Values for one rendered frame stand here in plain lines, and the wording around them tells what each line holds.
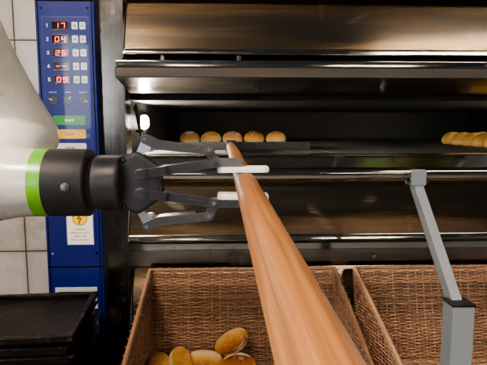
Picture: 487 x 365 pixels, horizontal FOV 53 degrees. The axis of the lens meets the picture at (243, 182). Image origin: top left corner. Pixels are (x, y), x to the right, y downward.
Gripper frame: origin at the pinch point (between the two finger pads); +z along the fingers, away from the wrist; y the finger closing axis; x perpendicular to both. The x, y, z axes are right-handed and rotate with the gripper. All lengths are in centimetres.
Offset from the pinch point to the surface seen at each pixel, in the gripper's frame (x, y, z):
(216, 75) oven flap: -59, -20, -5
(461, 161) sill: -74, 3, 67
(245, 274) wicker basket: -70, 36, 3
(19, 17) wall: -74, -37, -59
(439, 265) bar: -22.2, 18.7, 38.3
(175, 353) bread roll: -57, 53, -16
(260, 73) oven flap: -59, -21, 6
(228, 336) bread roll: -60, 50, -2
